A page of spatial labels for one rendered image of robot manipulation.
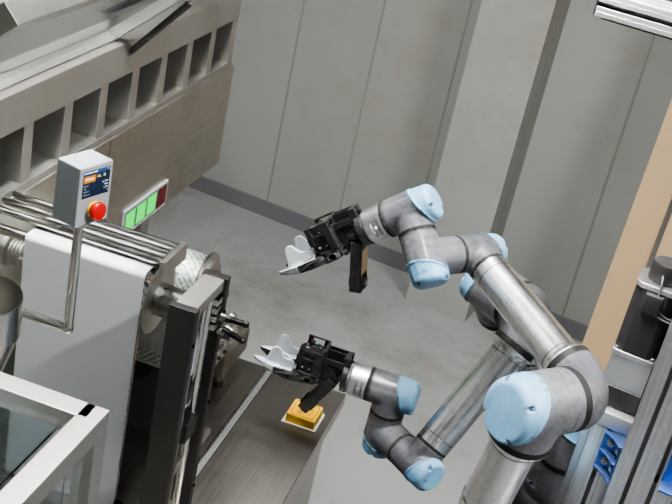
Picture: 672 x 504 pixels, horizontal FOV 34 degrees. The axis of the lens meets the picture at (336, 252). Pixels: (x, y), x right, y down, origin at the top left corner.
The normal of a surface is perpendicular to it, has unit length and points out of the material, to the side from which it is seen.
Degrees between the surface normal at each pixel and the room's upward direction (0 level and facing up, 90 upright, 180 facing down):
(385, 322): 0
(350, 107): 90
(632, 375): 90
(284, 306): 0
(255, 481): 0
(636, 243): 79
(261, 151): 90
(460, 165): 90
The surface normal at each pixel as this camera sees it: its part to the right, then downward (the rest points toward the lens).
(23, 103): 0.94, 0.29
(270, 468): 0.19, -0.88
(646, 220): -0.39, 0.14
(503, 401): -0.80, -0.04
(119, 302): -0.29, 0.37
